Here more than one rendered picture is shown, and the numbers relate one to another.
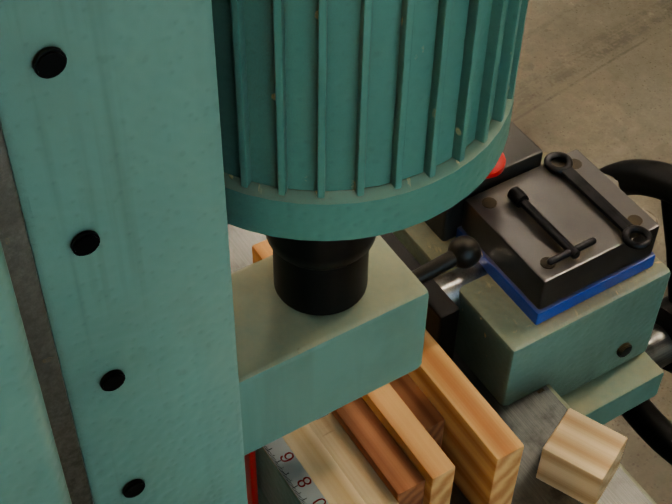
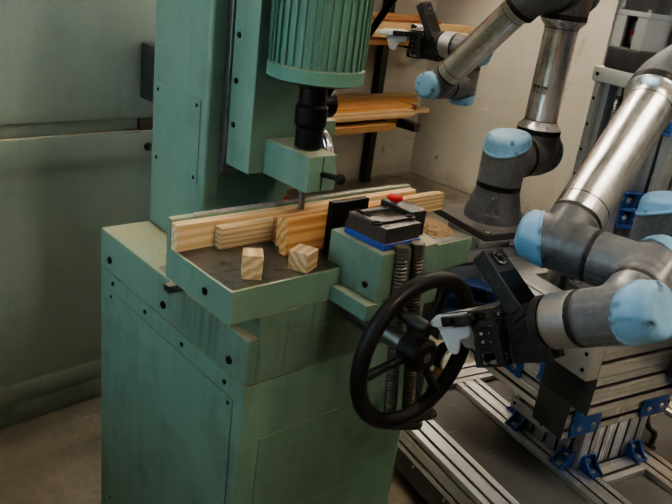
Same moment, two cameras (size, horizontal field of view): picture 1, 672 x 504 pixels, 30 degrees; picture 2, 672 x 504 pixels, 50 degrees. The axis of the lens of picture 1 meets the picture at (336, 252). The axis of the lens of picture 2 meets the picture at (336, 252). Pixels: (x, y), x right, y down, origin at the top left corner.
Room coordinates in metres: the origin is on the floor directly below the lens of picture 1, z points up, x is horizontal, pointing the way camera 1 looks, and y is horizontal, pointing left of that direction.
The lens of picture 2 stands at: (0.28, -1.30, 1.40)
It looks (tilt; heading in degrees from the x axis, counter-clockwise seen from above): 22 degrees down; 79
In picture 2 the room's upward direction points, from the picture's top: 7 degrees clockwise
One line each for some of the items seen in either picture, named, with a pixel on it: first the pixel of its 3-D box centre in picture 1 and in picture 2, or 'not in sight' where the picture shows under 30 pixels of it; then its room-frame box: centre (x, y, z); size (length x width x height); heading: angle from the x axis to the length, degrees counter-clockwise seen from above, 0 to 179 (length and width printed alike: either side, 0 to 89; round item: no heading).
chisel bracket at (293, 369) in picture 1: (288, 345); (299, 167); (0.44, 0.03, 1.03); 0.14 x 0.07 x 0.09; 123
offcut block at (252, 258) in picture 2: not in sight; (252, 263); (0.35, -0.20, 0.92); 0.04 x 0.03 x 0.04; 90
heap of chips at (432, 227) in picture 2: not in sight; (430, 224); (0.73, 0.09, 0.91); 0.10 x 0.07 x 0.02; 123
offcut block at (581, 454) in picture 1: (581, 457); (303, 258); (0.44, -0.16, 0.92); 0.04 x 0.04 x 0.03; 57
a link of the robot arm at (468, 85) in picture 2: not in sight; (460, 85); (0.96, 0.72, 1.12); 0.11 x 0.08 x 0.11; 35
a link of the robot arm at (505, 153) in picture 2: not in sight; (506, 156); (1.02, 0.44, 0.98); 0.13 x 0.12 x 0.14; 35
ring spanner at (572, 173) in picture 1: (596, 198); (393, 220); (0.58, -0.17, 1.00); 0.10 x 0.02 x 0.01; 33
